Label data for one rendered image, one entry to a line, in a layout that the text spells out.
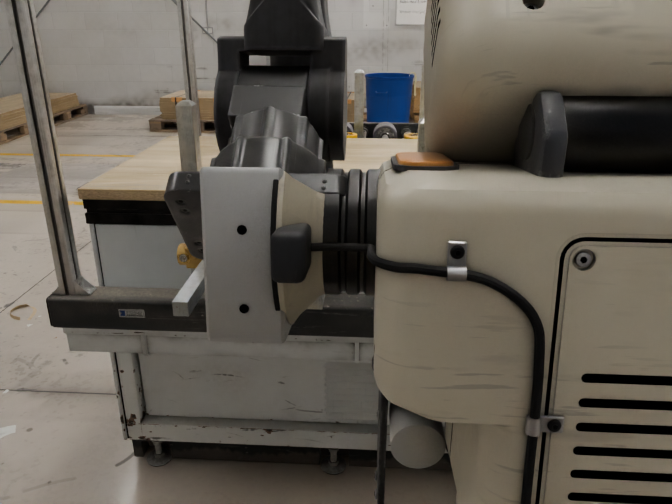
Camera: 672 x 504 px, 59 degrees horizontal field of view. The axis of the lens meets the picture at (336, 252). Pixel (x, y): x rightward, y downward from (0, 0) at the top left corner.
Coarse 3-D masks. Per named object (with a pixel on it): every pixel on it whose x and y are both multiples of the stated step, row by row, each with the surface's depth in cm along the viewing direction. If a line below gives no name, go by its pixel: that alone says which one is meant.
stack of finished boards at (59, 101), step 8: (8, 96) 786; (16, 96) 786; (56, 96) 786; (64, 96) 790; (72, 96) 809; (0, 104) 716; (8, 104) 716; (16, 104) 716; (56, 104) 768; (64, 104) 787; (72, 104) 809; (0, 112) 657; (8, 112) 664; (16, 112) 677; (24, 112) 693; (56, 112) 767; (0, 120) 648; (8, 120) 661; (16, 120) 677; (24, 120) 693; (0, 128) 647
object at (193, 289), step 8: (200, 264) 127; (200, 272) 123; (192, 280) 119; (200, 280) 119; (184, 288) 116; (192, 288) 116; (200, 288) 118; (176, 296) 112; (184, 296) 112; (192, 296) 113; (200, 296) 118; (176, 304) 110; (184, 304) 110; (192, 304) 113; (176, 312) 111; (184, 312) 111
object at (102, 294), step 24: (120, 288) 143; (144, 288) 143; (168, 288) 143; (48, 312) 140; (72, 312) 139; (96, 312) 139; (168, 312) 138; (192, 312) 137; (312, 312) 135; (336, 312) 135; (360, 312) 134; (336, 336) 137; (360, 336) 137
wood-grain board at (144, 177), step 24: (168, 144) 204; (216, 144) 204; (360, 144) 204; (384, 144) 204; (408, 144) 204; (120, 168) 172; (144, 168) 172; (168, 168) 172; (360, 168) 172; (96, 192) 152; (120, 192) 151; (144, 192) 151
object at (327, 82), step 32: (256, 0) 45; (288, 0) 45; (256, 32) 46; (288, 32) 45; (320, 32) 46; (224, 64) 47; (320, 64) 47; (224, 96) 46; (320, 96) 45; (224, 128) 47; (320, 128) 46
